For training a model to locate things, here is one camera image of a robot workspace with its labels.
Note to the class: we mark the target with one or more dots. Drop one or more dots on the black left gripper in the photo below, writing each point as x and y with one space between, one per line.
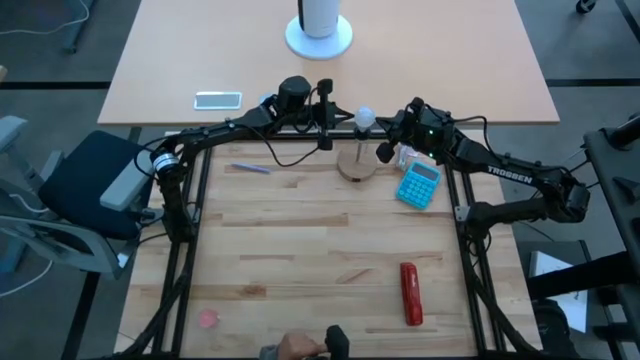
300 120

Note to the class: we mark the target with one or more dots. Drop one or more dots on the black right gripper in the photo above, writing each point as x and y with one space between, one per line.
430 135

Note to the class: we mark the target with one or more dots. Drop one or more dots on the white lightbulb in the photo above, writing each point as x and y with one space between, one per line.
365 117

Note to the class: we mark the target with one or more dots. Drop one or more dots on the lamp with round wooden base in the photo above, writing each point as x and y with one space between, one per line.
356 167

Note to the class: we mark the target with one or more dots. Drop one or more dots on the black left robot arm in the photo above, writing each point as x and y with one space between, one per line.
210 134

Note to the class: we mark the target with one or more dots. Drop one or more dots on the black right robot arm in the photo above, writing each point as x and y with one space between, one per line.
510 172

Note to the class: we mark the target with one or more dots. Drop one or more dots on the crumpled clear plastic wrapper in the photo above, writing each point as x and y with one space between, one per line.
406 157

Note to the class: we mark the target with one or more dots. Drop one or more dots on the teal flat tray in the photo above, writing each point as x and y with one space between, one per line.
419 185

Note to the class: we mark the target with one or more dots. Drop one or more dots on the tan laminate desk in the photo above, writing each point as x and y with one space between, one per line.
425 60

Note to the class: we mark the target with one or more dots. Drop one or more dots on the purple pen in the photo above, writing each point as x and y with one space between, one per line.
250 168

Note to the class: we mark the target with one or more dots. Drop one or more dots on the red stapler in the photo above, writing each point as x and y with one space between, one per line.
411 295

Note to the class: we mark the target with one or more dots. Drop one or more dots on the white paper sheet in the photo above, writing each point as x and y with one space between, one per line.
550 265

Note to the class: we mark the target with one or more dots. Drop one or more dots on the black caster wheel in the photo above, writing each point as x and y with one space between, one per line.
585 6

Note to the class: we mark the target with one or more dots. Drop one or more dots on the black equipment stand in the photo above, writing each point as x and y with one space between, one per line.
615 170

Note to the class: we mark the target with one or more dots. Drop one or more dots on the person's hand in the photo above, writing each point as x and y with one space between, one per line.
297 346

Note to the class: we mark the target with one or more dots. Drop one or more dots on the pink tape roll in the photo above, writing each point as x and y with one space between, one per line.
209 318

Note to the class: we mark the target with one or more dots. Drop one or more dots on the black bag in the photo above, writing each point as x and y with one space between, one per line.
555 330

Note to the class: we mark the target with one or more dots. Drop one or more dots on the grey and black office chair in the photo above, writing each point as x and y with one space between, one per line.
85 180

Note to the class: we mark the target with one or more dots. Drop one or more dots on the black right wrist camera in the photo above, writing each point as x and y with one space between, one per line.
416 107

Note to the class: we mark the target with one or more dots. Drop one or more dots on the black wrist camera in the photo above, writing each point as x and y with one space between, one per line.
416 107
294 90

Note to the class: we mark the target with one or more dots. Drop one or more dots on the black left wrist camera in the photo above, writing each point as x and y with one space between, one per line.
294 90

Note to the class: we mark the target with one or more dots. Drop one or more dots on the black aluminium table frame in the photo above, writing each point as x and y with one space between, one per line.
187 280

